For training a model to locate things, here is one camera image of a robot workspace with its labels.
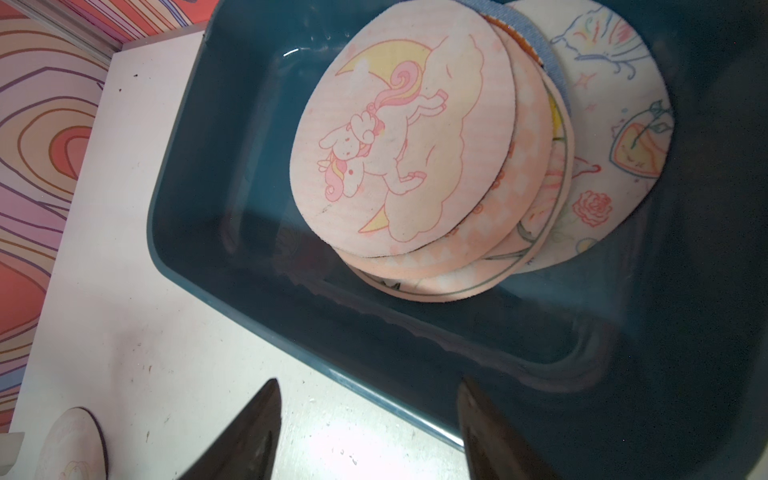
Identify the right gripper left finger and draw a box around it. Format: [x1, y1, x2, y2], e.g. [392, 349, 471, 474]
[180, 378, 282, 480]

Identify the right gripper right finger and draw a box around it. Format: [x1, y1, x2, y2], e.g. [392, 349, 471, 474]
[457, 377, 561, 480]

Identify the pale pink unicorn coaster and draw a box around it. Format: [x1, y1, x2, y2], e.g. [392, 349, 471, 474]
[34, 407, 108, 480]

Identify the white butterfly star coaster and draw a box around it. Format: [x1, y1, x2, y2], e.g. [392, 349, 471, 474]
[511, 1, 674, 273]

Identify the pink checkered bear coaster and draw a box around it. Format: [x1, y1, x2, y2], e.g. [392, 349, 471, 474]
[337, 25, 554, 281]

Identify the blue denim bear car coaster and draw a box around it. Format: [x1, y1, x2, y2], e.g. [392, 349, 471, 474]
[460, 0, 571, 113]

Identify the teal plastic storage box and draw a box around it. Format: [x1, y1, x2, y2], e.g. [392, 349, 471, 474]
[148, 1, 767, 479]

